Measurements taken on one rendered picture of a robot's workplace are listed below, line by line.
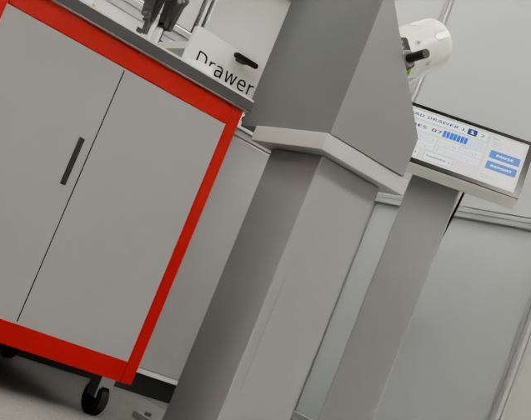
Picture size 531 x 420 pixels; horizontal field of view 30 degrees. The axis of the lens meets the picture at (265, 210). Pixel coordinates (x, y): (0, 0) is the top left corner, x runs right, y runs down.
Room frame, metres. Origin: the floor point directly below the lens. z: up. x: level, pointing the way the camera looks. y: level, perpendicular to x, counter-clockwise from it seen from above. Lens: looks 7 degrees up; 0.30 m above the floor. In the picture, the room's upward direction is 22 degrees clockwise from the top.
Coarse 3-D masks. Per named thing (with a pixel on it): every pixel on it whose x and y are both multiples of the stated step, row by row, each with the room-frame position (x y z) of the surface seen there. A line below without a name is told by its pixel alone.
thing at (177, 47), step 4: (160, 44) 2.48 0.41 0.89; (164, 44) 2.46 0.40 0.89; (168, 44) 2.45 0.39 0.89; (172, 44) 2.43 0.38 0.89; (176, 44) 2.42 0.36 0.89; (180, 44) 2.40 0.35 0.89; (184, 44) 2.38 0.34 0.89; (168, 48) 2.43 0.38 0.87; (172, 48) 2.42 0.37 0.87; (176, 48) 2.40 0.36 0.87; (180, 48) 2.39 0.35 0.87; (184, 48) 2.37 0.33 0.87; (176, 52) 2.40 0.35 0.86; (180, 52) 2.38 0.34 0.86; (180, 56) 2.37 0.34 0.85
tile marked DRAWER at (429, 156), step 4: (424, 152) 3.03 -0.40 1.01; (428, 152) 3.04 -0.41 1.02; (432, 152) 3.04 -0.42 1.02; (424, 156) 3.02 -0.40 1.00; (428, 156) 3.03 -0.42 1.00; (432, 156) 3.03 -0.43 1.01; (436, 156) 3.03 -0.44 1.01; (440, 156) 3.03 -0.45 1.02; (428, 160) 3.01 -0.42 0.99; (432, 160) 3.01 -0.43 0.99; (436, 160) 3.02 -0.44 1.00; (440, 160) 3.02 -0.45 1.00; (444, 160) 3.02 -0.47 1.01; (448, 160) 3.02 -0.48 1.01; (452, 160) 3.02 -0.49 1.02; (440, 164) 3.00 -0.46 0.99; (444, 164) 3.01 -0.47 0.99; (448, 164) 3.01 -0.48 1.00
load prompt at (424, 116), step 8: (416, 112) 3.17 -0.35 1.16; (424, 112) 3.18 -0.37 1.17; (424, 120) 3.15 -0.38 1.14; (432, 120) 3.15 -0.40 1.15; (440, 120) 3.16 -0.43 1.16; (448, 120) 3.16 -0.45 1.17; (448, 128) 3.13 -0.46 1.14; (456, 128) 3.14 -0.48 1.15; (464, 128) 3.14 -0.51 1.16; (472, 128) 3.14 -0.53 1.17; (472, 136) 3.12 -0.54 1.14; (480, 136) 3.12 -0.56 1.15; (488, 136) 3.13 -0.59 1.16
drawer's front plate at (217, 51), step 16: (192, 32) 2.33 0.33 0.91; (208, 32) 2.34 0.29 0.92; (192, 48) 2.33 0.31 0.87; (208, 48) 2.35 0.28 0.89; (224, 48) 2.37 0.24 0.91; (208, 64) 2.36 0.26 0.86; (224, 64) 2.39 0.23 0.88; (240, 64) 2.41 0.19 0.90; (224, 80) 2.40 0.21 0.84; (256, 80) 2.45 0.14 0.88
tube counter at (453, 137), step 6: (432, 132) 3.11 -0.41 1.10; (438, 132) 3.11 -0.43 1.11; (444, 132) 3.11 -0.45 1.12; (450, 132) 3.12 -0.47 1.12; (450, 138) 3.10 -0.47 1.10; (456, 138) 3.10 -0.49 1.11; (462, 138) 3.10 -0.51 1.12; (468, 138) 3.11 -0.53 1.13; (468, 144) 3.09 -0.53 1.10; (474, 144) 3.09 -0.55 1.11; (480, 144) 3.09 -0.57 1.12; (486, 144) 3.10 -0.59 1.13; (480, 150) 3.07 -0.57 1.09
